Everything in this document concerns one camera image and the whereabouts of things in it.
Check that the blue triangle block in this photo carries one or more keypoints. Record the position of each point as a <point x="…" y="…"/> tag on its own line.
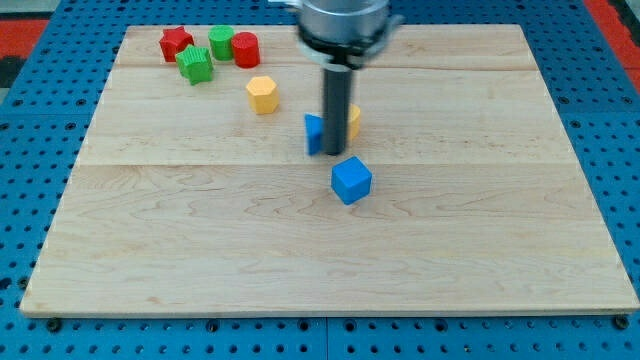
<point x="314" y="133"/>

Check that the yellow hexagon block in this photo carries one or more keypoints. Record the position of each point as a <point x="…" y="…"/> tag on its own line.
<point x="263" y="95"/>

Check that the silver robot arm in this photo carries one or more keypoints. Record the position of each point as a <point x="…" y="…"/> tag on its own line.
<point x="341" y="36"/>

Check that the wooden board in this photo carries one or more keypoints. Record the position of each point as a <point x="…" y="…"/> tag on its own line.
<point x="185" y="203"/>

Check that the red cylinder block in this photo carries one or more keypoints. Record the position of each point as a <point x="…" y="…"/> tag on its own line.
<point x="246" y="50"/>

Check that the blue cube block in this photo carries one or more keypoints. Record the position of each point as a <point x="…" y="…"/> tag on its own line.
<point x="351" y="180"/>

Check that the yellow rounded block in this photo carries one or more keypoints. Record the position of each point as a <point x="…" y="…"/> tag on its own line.
<point x="354" y="121"/>

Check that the green star block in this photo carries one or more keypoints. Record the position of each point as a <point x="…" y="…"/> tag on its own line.
<point x="195" y="64"/>

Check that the red star block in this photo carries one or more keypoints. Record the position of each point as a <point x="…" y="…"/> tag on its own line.
<point x="173" y="41"/>

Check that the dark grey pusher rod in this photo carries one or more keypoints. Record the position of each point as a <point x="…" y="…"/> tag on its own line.
<point x="336" y="98"/>

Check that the green cylinder block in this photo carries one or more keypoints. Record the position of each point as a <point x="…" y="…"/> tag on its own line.
<point x="220" y="37"/>

